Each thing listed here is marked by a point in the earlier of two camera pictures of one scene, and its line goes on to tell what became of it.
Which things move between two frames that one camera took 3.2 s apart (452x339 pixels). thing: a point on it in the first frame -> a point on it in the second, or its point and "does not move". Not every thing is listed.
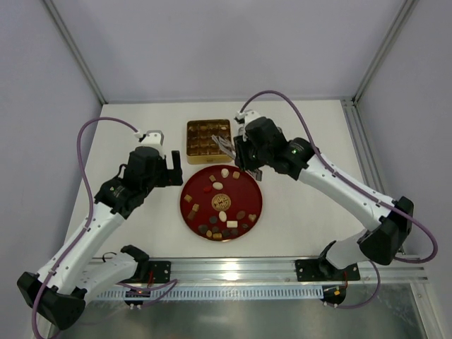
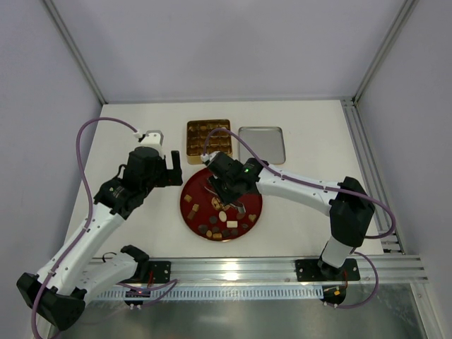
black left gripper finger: x=176 y=171 does not move
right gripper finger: x=256 y=173 -> x=241 y=209
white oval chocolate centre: x=222 y=216 does not move
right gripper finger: x=226 y=146 -> x=207 y=188
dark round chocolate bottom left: x=203 y=229 does not move
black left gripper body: x=171 y=174 does not move
